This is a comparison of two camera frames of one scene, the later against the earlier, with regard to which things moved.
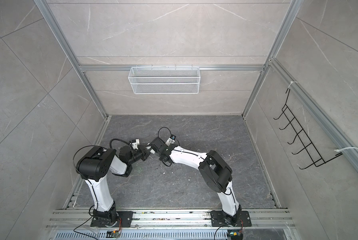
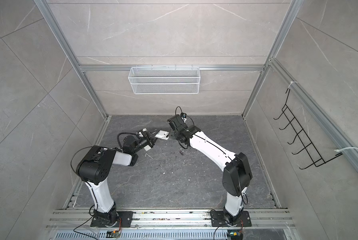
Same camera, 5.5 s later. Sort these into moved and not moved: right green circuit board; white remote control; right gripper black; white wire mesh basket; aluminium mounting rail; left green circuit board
Moved: right gripper black; white remote control
Not moved: left green circuit board; right green circuit board; white wire mesh basket; aluminium mounting rail
